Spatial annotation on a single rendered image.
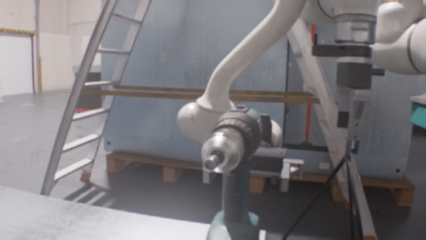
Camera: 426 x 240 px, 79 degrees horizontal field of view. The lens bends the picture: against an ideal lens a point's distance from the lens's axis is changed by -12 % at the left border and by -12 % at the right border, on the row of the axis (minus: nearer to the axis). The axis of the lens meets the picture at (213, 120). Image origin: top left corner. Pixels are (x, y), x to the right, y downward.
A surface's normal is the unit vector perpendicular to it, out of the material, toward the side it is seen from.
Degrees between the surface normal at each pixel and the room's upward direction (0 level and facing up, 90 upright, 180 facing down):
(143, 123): 90
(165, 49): 90
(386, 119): 90
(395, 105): 90
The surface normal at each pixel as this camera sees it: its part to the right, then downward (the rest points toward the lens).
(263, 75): -0.26, 0.16
